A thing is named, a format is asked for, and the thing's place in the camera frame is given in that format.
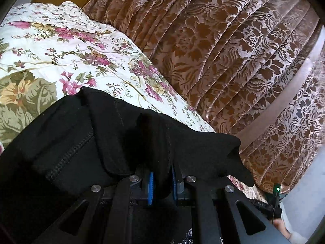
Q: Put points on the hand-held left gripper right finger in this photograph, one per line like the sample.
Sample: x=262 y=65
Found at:
x=174 y=186

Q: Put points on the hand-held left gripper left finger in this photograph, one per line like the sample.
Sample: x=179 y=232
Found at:
x=150 y=188

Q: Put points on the black pants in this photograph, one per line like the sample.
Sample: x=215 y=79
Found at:
x=101 y=137

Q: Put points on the person's right hand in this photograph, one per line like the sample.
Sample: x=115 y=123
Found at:
x=281 y=227

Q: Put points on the brown patterned curtain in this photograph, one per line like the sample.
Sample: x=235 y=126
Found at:
x=215 y=43

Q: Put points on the floral bedspread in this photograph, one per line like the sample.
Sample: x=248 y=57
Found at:
x=63 y=50

